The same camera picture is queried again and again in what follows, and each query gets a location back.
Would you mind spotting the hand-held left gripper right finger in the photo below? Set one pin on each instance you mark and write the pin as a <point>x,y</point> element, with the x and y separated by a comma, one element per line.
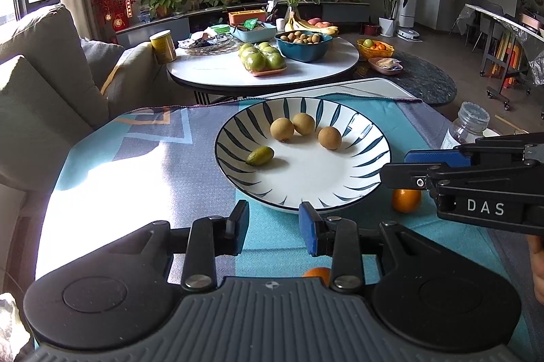
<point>307,230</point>

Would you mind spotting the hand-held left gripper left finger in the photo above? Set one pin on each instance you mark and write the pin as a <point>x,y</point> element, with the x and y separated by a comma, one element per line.
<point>241,228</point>

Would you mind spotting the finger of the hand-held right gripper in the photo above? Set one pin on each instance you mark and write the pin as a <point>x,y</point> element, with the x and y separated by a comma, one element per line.
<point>433,157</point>
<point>403,175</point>

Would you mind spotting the orange with stem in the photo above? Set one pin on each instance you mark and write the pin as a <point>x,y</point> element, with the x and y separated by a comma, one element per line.
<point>406,201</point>

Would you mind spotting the small orange citrus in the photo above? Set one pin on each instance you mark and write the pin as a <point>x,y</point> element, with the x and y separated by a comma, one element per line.
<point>316,275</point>

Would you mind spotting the striped white plate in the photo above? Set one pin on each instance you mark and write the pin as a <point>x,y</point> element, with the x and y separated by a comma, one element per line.
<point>306,172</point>

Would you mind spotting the person's right hand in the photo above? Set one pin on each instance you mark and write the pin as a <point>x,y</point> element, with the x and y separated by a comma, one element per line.
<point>538,264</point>

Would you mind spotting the clear plastic jar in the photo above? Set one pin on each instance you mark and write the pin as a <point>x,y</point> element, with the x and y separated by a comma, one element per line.
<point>465,128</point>

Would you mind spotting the green kumquat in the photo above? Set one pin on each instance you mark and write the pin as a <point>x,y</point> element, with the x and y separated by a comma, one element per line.
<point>259,156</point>

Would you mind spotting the dark marble oval table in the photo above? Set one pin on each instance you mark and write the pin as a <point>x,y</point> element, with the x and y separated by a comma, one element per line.
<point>425,81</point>

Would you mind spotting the brown longan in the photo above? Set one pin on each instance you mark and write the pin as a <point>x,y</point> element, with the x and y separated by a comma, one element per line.
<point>330,138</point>
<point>303,124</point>
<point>281,129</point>

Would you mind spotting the pink tray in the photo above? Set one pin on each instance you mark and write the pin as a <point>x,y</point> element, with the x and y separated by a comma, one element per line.
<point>384,65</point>

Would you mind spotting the rack of colourful boards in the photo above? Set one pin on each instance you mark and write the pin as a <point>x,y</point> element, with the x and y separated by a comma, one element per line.
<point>505,60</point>

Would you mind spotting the yellow basket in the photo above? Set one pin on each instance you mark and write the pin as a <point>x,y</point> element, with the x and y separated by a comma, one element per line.
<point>376,49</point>

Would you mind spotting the red pot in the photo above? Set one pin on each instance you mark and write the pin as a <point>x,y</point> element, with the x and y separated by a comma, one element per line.
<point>373,29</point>

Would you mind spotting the white air purifier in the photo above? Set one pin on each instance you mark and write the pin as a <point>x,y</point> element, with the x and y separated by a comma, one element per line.
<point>408,11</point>

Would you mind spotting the foil covered table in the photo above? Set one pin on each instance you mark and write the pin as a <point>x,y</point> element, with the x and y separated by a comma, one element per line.
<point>501,19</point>

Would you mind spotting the tall plant in white pot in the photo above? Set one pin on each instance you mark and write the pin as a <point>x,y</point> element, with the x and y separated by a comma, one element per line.
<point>391,4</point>

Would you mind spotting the blue bowl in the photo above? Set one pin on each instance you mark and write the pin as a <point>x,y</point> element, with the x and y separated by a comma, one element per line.
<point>304,51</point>

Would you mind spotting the round white coffee table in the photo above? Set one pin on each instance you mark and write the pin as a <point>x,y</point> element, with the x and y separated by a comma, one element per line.
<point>212,68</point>

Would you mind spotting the pack of green apples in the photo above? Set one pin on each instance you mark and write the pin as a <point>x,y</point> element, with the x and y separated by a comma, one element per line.
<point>259,58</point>

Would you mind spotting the pile of longans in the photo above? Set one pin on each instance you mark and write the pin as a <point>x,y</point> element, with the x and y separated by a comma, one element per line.
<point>301,37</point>

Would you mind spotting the grey television console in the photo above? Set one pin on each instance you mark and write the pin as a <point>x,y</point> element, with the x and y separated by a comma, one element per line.
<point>340,10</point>

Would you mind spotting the bunch of bananas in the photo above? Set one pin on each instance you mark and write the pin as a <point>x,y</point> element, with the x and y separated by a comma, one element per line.
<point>306,26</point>

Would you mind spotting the beige cushion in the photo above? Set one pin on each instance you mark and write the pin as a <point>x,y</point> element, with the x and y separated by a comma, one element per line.
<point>136,77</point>

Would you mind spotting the glass snack tray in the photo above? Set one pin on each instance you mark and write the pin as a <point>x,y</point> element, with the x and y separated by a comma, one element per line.
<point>208,43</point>

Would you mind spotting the light blue basket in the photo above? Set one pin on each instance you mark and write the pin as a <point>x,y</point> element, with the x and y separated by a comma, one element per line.
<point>255,32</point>

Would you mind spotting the yellow can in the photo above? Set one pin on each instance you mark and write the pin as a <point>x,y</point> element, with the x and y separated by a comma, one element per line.
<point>163,46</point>

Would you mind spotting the orange box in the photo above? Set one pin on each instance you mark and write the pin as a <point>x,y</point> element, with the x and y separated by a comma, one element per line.
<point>246,16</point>

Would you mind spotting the grey pillow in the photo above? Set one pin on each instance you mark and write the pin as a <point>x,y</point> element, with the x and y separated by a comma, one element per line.
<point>102,60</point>

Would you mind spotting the red decoration plant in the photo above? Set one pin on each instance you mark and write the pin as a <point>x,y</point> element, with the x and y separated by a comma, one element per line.
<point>119,4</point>

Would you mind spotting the beige sofa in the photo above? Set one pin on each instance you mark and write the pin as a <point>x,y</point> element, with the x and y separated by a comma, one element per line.
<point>38,47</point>

